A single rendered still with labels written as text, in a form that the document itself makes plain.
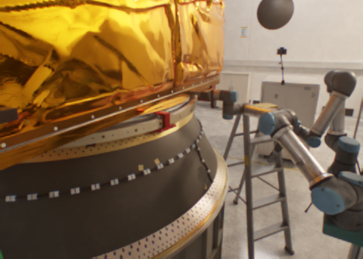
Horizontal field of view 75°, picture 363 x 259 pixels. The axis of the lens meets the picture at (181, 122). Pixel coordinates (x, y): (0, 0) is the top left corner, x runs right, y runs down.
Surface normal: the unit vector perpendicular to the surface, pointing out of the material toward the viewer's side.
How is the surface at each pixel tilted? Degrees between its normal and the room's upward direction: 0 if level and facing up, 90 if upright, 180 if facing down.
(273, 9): 90
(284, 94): 90
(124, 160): 62
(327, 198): 94
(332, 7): 90
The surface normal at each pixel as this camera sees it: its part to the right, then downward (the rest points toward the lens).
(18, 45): 0.81, 0.32
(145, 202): 0.54, -0.24
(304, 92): -0.43, 0.27
